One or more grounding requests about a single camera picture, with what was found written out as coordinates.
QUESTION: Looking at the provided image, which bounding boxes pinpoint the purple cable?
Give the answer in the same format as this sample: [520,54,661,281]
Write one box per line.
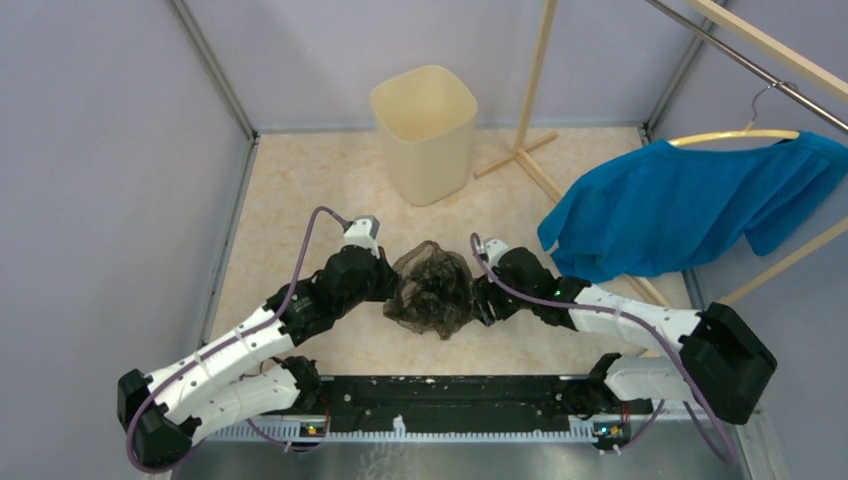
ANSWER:
[125,205,351,475]
[469,232,740,465]

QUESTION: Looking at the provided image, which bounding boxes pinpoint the yellow clothes hanger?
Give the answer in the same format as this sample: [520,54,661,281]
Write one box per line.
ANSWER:
[668,81,800,147]

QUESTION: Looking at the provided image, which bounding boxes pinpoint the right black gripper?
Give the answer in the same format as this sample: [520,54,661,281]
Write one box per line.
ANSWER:
[470,267,536,326]

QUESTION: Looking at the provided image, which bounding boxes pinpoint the aluminium frame rail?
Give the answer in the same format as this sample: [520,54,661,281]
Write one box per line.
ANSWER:
[166,0,259,143]

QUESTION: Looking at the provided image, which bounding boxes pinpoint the wooden clothes rack stand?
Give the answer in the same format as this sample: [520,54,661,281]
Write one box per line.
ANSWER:
[474,1,847,306]

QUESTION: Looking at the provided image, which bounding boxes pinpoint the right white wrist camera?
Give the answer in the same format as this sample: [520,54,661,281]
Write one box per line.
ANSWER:
[477,238,510,268]

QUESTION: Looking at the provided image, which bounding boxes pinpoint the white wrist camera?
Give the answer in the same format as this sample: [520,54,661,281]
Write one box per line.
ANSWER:
[343,215,382,259]
[477,238,510,268]

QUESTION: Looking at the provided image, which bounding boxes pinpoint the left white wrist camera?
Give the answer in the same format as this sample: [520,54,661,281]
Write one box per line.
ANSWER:
[343,215,382,259]

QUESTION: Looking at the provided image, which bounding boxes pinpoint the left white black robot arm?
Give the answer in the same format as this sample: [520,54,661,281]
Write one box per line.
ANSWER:
[117,244,398,473]

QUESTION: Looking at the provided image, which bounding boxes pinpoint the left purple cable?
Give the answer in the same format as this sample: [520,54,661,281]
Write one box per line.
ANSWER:
[125,205,351,475]

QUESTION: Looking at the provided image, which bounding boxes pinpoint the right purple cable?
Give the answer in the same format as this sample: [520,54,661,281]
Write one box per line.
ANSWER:
[469,232,740,465]

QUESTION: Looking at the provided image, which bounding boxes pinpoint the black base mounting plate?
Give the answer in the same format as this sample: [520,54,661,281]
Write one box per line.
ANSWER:
[311,375,654,434]

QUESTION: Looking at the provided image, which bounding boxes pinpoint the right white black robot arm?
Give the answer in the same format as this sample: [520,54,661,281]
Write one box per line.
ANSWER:
[472,239,777,425]

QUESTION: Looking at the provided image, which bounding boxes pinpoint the cream plastic trash bin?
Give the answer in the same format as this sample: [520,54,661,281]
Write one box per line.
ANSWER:
[369,65,478,207]

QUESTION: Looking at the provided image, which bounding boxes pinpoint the metal hanging rod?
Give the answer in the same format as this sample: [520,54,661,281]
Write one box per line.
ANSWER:
[647,0,847,134]

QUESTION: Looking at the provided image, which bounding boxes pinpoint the blue t-shirt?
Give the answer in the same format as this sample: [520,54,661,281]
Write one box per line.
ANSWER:
[537,132,847,283]

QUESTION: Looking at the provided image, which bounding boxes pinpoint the dark translucent trash bag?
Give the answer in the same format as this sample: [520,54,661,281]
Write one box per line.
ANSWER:
[383,240,473,340]

